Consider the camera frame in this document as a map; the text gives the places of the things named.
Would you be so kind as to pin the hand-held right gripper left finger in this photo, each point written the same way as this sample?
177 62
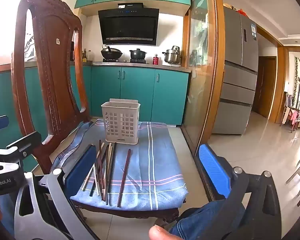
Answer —
81 170

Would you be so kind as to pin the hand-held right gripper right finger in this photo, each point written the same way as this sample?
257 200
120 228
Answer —
212 172

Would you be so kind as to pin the bundle of mixed chopsticks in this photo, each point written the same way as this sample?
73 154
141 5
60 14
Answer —
105 172

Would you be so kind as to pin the dark red chopstick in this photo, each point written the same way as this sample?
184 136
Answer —
124 177

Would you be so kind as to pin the white plastic utensil basket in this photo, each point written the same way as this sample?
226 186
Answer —
120 120

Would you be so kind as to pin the person's right hand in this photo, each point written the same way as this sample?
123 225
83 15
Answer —
161 233

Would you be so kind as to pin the person's left leg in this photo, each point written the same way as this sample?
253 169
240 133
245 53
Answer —
7 212

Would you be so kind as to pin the person's leg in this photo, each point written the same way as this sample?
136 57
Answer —
7 212
190 222

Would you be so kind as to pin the person's right leg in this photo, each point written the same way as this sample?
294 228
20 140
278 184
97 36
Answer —
190 222

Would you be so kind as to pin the blue checked cloth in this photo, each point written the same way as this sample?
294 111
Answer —
145 160

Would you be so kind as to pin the white dish rack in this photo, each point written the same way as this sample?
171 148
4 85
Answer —
30 51

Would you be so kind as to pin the carved wooden chair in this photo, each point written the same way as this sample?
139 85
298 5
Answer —
52 55

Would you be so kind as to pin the silver refrigerator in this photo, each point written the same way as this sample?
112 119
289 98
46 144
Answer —
237 80

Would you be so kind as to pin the teal lower kitchen cabinets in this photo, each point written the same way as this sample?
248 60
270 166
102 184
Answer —
140 92

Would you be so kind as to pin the clothes drying rack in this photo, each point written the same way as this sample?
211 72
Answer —
293 116

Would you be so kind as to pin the dark glass bottle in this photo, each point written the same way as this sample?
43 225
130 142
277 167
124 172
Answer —
84 57

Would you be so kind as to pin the brown wooden door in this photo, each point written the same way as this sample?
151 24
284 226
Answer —
266 87

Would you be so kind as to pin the wood framed glass sliding door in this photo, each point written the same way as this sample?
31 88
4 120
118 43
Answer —
202 67

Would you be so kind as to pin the grey kitchen countertop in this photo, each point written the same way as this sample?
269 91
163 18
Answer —
165 67

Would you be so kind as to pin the black wok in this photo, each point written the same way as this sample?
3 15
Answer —
111 53

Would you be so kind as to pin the gas stove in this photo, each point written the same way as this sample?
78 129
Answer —
137 61

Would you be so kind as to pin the stainless steel pot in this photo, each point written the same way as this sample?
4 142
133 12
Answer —
172 56

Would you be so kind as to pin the green garland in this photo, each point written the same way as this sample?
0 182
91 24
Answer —
295 80

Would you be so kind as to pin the red canister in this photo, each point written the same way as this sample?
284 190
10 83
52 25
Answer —
155 60

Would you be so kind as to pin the black cooking pot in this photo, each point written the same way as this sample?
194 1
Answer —
137 55

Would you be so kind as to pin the black range hood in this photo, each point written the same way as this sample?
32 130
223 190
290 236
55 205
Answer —
128 25

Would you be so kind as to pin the red bag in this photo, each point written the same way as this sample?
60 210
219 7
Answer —
241 11

